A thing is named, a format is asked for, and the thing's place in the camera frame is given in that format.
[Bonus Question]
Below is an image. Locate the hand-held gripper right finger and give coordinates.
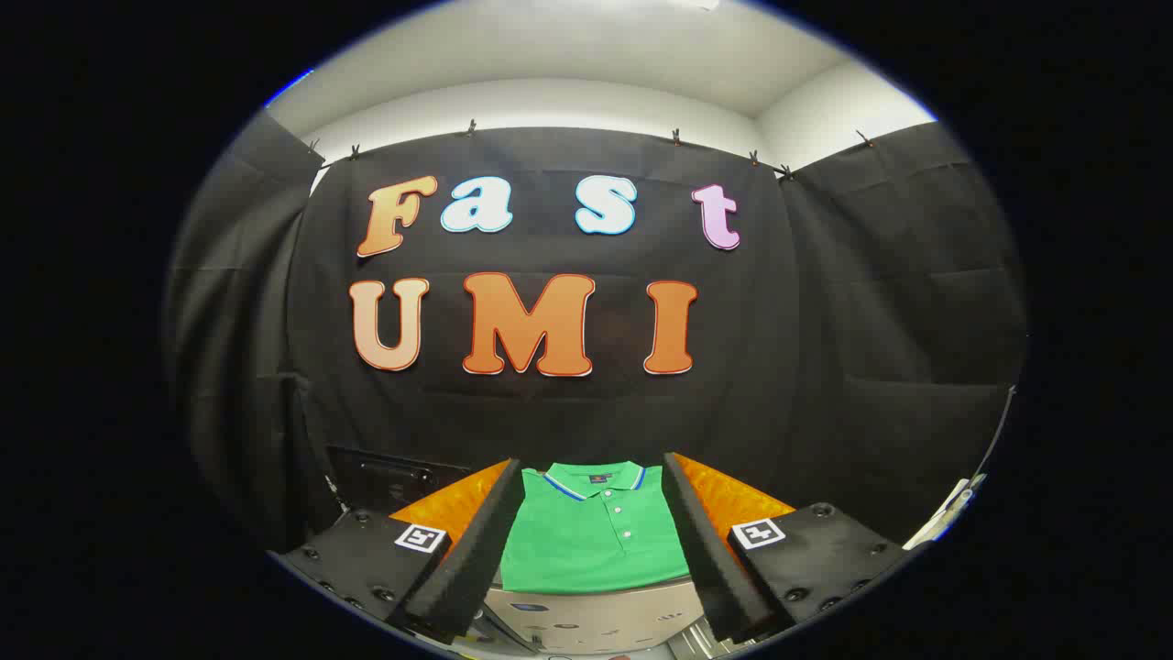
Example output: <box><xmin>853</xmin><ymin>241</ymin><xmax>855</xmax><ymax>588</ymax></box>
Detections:
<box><xmin>663</xmin><ymin>451</ymin><xmax>910</xmax><ymax>645</ymax></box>

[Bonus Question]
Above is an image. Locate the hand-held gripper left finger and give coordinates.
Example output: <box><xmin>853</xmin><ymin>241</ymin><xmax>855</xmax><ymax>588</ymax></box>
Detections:
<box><xmin>275</xmin><ymin>456</ymin><xmax>525</xmax><ymax>644</ymax></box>

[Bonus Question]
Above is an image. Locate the dark glass washing machine lid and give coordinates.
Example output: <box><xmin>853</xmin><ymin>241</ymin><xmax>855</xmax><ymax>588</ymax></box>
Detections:
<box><xmin>327</xmin><ymin>446</ymin><xmax>473</xmax><ymax>503</ymax></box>

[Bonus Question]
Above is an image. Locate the green polo shirt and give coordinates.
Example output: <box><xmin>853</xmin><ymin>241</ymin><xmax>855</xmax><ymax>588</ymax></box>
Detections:
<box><xmin>499</xmin><ymin>461</ymin><xmax>693</xmax><ymax>595</ymax></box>

